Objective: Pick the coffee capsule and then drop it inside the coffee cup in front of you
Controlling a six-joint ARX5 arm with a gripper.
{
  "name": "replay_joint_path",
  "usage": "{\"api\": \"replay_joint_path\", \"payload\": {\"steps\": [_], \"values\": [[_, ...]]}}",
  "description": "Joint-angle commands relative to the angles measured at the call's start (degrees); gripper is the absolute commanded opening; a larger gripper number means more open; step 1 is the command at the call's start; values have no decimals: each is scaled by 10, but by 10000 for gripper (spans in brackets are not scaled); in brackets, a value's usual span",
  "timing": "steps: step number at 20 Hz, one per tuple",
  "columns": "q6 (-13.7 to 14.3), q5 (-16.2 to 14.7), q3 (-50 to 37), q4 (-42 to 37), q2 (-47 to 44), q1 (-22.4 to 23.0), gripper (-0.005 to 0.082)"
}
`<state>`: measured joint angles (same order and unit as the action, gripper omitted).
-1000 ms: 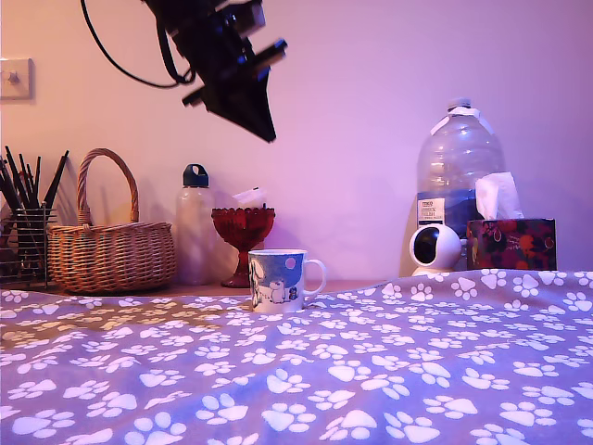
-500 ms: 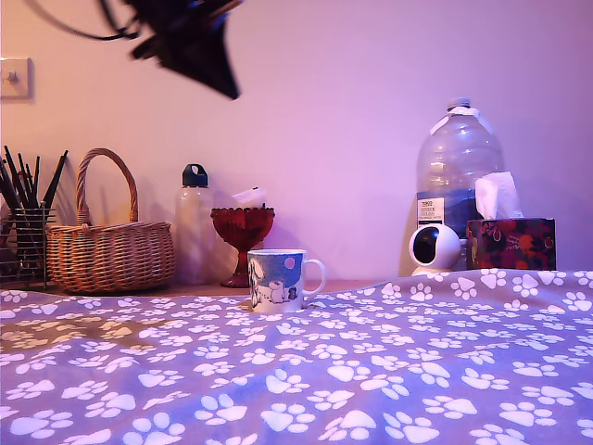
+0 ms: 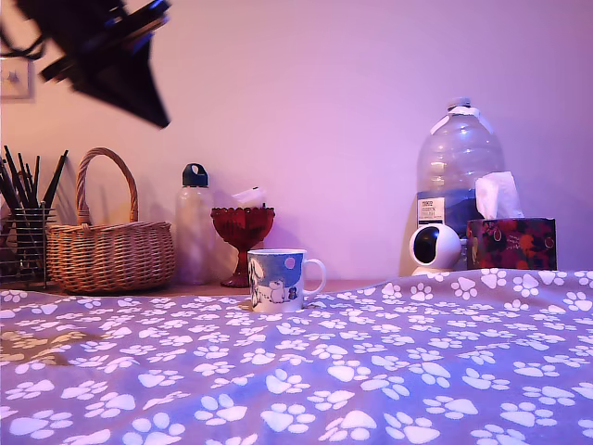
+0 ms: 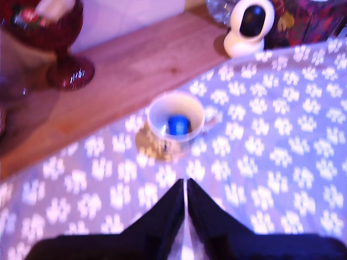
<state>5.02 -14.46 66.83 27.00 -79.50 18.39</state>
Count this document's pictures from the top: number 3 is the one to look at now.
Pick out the small white round camera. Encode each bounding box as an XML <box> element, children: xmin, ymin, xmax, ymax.
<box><xmin>408</xmin><ymin>224</ymin><xmax>468</xmax><ymax>277</ymax></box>

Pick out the wall switch plate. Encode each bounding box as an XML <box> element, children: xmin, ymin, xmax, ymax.
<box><xmin>0</xmin><ymin>57</ymin><xmax>36</xmax><ymax>101</ymax></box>

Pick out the large clear water bottle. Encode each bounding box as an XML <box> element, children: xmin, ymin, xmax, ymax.
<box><xmin>415</xmin><ymin>96</ymin><xmax>506</xmax><ymax>271</ymax></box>

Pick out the clear bottle with dark cap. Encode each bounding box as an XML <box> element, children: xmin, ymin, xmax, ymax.
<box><xmin>174</xmin><ymin>162</ymin><xmax>215</xmax><ymax>286</ymax></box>

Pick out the paw print blanket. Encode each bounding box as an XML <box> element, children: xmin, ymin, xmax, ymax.
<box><xmin>0</xmin><ymin>267</ymin><xmax>593</xmax><ymax>445</ymax></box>

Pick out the white mug with cartoon print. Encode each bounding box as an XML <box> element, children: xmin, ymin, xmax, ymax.
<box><xmin>246</xmin><ymin>248</ymin><xmax>327</xmax><ymax>314</ymax></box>

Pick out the white tissue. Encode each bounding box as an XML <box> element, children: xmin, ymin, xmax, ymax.
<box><xmin>474</xmin><ymin>171</ymin><xmax>525</xmax><ymax>222</ymax></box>

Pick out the black utensil handle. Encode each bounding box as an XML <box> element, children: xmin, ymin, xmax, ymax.
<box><xmin>17</xmin><ymin>153</ymin><xmax>36</xmax><ymax>210</ymax></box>
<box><xmin>32</xmin><ymin>155</ymin><xmax>43</xmax><ymax>209</ymax></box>
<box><xmin>41</xmin><ymin>149</ymin><xmax>69</xmax><ymax>209</ymax></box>
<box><xmin>2</xmin><ymin>146</ymin><xmax>27</xmax><ymax>210</ymax></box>

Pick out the long black cable loop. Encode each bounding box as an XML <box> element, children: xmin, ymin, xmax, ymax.
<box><xmin>0</xmin><ymin>25</ymin><xmax>47</xmax><ymax>60</ymax></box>

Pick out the wicker basket with handle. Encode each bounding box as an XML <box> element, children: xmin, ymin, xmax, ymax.
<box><xmin>45</xmin><ymin>146</ymin><xmax>177</xmax><ymax>294</ymax></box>

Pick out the white packet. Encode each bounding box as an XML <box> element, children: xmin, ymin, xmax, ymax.
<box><xmin>231</xmin><ymin>185</ymin><xmax>269</xmax><ymax>210</ymax></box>

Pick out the red glass goblet bowl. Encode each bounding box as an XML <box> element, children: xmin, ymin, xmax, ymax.
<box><xmin>210</xmin><ymin>207</ymin><xmax>276</xmax><ymax>288</ymax></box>

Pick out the wire utensil rack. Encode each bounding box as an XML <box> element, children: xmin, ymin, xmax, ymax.
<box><xmin>0</xmin><ymin>203</ymin><xmax>57</xmax><ymax>289</ymax></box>

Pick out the floral tissue box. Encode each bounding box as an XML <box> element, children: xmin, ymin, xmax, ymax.
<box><xmin>465</xmin><ymin>217</ymin><xmax>557</xmax><ymax>272</ymax></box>

